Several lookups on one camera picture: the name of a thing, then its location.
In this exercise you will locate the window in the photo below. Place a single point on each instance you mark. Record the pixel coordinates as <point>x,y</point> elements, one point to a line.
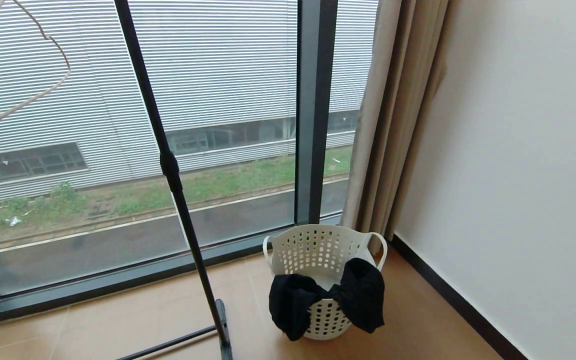
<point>243,75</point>

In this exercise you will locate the white laundry basket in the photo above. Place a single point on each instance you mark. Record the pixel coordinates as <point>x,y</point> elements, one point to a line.
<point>318,250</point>

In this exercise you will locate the beige curtain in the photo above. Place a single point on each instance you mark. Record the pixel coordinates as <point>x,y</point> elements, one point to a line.
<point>393,125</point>

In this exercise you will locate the black clothes rack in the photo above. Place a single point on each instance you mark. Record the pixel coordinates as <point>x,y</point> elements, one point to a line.
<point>170,165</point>

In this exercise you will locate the heap of clothes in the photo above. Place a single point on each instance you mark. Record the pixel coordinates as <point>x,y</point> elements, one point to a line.
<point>293,310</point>

